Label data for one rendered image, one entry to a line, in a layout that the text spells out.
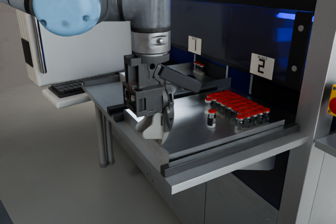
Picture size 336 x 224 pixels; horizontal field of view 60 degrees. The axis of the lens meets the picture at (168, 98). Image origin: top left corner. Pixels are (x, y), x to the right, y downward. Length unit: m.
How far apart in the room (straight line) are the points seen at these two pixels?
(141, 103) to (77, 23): 0.22
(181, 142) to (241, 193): 0.45
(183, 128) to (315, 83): 0.34
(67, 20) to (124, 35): 1.16
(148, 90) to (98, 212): 1.38
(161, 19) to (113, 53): 1.02
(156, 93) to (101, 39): 0.96
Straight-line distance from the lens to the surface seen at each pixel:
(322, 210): 1.06
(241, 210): 1.14
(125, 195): 1.94
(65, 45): 1.42
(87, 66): 1.48
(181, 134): 0.75
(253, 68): 0.90
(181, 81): 0.60
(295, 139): 0.80
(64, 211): 1.92
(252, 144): 0.72
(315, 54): 0.77
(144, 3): 0.52
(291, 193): 0.93
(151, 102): 0.57
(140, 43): 0.54
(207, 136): 0.75
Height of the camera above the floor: 1.24
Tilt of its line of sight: 22 degrees down
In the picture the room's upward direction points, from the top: straight up
